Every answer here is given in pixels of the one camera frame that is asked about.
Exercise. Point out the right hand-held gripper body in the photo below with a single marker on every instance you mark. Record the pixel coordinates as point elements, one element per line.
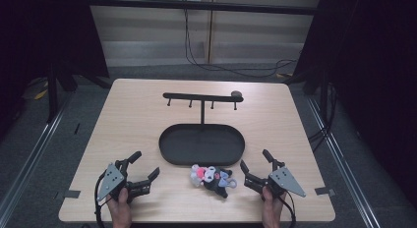
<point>284,181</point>

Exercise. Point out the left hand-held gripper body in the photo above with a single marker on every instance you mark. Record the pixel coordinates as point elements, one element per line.
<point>111,181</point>

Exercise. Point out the person's left hand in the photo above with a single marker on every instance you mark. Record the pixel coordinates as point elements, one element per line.
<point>119,209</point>

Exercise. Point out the person's right hand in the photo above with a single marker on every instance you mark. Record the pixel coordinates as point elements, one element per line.
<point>271,210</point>

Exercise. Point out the black hook rack with tray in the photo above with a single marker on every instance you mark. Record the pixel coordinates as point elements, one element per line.
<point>201,144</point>

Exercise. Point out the dark round knob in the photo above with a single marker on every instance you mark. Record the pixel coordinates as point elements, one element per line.
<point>236,93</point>

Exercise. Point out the black metal stand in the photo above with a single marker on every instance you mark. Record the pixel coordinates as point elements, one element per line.
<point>52,93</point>

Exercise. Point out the yellow floor object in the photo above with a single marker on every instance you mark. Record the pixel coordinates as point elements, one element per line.
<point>41,94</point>

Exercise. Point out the black curtain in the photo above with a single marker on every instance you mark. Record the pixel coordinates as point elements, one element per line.
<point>370,74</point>
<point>39,34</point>

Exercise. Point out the black horizontal bar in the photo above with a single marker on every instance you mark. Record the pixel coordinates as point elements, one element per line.
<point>196,5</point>

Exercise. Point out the metal floor rail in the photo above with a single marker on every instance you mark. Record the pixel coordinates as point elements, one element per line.
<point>344,169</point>
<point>29,162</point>

